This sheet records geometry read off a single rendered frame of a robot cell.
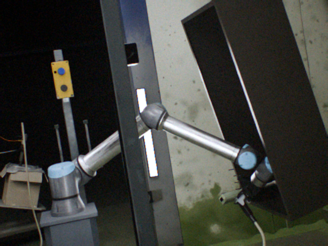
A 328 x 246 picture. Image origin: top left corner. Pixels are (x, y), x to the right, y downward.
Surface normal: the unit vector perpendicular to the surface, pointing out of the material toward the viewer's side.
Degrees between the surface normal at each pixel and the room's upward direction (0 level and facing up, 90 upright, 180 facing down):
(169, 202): 90
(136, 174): 90
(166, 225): 90
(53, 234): 90
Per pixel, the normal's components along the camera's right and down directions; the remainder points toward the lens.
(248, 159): -0.14, 0.12
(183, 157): 0.20, 0.02
